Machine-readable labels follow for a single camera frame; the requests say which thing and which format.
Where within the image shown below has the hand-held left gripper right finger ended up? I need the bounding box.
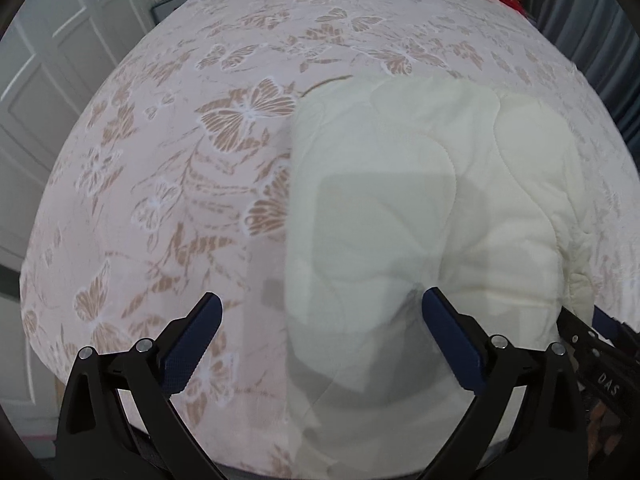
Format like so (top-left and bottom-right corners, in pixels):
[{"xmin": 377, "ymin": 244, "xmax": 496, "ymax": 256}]
[{"xmin": 421, "ymin": 287, "xmax": 591, "ymax": 480}]

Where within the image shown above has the white panelled door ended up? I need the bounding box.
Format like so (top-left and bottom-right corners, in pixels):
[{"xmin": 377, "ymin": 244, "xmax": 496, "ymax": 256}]
[{"xmin": 0, "ymin": 0, "xmax": 173, "ymax": 286}]

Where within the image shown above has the grey curtain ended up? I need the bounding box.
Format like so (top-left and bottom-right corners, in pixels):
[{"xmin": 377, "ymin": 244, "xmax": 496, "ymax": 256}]
[{"xmin": 522, "ymin": 0, "xmax": 640, "ymax": 133}]

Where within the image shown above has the cream quilted blanket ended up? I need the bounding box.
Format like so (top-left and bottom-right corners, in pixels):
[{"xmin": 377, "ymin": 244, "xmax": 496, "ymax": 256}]
[{"xmin": 282, "ymin": 76, "xmax": 597, "ymax": 480}]

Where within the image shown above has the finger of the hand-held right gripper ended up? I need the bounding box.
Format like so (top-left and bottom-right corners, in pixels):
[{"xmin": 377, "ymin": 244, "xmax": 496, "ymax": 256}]
[
  {"xmin": 556, "ymin": 305, "xmax": 608, "ymax": 361},
  {"xmin": 592, "ymin": 307, "xmax": 640, "ymax": 351}
]

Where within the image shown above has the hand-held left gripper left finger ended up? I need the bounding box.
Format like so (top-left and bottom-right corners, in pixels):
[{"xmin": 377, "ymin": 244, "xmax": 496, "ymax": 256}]
[{"xmin": 55, "ymin": 291, "xmax": 227, "ymax": 480}]

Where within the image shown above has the pink floral bed blanket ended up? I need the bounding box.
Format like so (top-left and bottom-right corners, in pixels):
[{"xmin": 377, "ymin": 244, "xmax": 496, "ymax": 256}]
[{"xmin": 20, "ymin": 0, "xmax": 640, "ymax": 480}]

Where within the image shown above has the dark blue nightstand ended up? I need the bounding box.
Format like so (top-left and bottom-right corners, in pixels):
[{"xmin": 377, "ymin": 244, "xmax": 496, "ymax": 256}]
[{"xmin": 150, "ymin": 0, "xmax": 177, "ymax": 26}]

